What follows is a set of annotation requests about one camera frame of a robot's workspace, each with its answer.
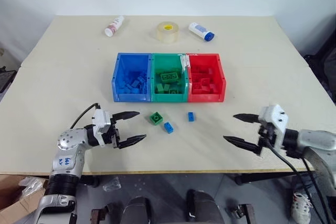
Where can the clear plastic wrapper scrap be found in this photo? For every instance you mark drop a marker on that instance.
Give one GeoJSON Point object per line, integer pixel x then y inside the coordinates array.
{"type": "Point", "coordinates": [112, 186]}

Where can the red toy block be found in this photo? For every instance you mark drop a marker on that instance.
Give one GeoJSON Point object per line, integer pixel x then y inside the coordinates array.
{"type": "Point", "coordinates": [213, 88]}
{"type": "Point", "coordinates": [205, 81]}

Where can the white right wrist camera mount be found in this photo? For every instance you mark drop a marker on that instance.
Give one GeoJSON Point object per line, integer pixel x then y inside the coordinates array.
{"type": "Point", "coordinates": [275, 119]}

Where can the brown cardboard box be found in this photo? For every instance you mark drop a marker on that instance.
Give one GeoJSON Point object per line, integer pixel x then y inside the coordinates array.
{"type": "Point", "coordinates": [11, 195]}

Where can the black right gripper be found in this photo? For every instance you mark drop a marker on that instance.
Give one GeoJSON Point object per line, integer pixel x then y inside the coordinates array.
{"type": "Point", "coordinates": [266, 136]}

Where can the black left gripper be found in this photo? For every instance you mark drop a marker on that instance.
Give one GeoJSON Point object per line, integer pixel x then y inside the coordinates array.
{"type": "Point", "coordinates": [115, 136]}

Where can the white bottle with red label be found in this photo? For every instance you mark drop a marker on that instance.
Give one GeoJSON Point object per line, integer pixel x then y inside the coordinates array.
{"type": "Point", "coordinates": [114, 26]}

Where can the dark rounded shape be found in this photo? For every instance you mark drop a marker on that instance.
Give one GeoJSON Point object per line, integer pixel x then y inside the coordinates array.
{"type": "Point", "coordinates": [137, 211]}
{"type": "Point", "coordinates": [203, 207]}

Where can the clear plastic bag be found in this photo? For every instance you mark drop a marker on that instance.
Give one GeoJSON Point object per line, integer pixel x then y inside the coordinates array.
{"type": "Point", "coordinates": [32, 186]}

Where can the dark metal bracket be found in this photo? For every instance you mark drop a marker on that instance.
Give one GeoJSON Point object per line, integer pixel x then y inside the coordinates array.
{"type": "Point", "coordinates": [101, 213]}
{"type": "Point", "coordinates": [242, 212]}

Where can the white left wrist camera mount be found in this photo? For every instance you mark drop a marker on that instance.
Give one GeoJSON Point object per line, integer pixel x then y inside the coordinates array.
{"type": "Point", "coordinates": [101, 123]}

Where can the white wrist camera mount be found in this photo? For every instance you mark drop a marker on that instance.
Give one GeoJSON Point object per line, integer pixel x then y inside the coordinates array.
{"type": "Point", "coordinates": [101, 123]}
{"type": "Point", "coordinates": [275, 119]}

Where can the long green toy brick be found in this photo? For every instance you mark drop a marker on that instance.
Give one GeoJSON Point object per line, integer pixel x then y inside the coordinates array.
{"type": "Point", "coordinates": [168, 77]}

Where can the red plastic bin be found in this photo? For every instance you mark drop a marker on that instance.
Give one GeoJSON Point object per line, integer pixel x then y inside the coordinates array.
{"type": "Point", "coordinates": [220, 77]}

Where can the black bag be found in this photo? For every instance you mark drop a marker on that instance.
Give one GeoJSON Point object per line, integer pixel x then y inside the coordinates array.
{"type": "Point", "coordinates": [324, 74]}

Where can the small blue toy block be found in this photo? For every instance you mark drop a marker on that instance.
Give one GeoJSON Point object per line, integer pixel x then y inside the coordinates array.
{"type": "Point", "coordinates": [191, 116]}
{"type": "Point", "coordinates": [168, 127]}

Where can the white bottle with blue cap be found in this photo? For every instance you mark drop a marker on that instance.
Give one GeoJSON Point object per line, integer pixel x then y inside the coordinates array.
{"type": "Point", "coordinates": [200, 32]}

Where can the black case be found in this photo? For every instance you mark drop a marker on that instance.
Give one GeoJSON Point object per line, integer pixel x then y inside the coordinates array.
{"type": "Point", "coordinates": [6, 79]}

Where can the green square toy block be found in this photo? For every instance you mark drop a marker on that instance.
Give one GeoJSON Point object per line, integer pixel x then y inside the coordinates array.
{"type": "Point", "coordinates": [156, 118]}

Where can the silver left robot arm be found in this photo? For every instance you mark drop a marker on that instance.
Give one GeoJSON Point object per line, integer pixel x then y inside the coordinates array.
{"type": "Point", "coordinates": [68, 142]}

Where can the blue plastic bin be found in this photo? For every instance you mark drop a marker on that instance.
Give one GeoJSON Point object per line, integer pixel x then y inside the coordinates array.
{"type": "Point", "coordinates": [119, 77]}

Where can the black table leg foot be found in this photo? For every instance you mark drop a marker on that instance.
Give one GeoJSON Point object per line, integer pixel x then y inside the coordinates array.
{"type": "Point", "coordinates": [89, 180]}
{"type": "Point", "coordinates": [248, 179]}

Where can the green plastic bin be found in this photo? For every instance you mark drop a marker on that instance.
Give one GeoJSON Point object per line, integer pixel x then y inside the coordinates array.
{"type": "Point", "coordinates": [183, 87]}

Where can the white sneaker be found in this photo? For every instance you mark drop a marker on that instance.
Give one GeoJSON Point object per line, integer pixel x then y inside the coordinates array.
{"type": "Point", "coordinates": [301, 207]}

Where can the clear tape roll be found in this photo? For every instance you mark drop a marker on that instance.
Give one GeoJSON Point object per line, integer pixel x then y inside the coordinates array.
{"type": "Point", "coordinates": [168, 33]}

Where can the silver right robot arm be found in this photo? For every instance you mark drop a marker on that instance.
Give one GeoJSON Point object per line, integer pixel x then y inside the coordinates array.
{"type": "Point", "coordinates": [313, 141]}

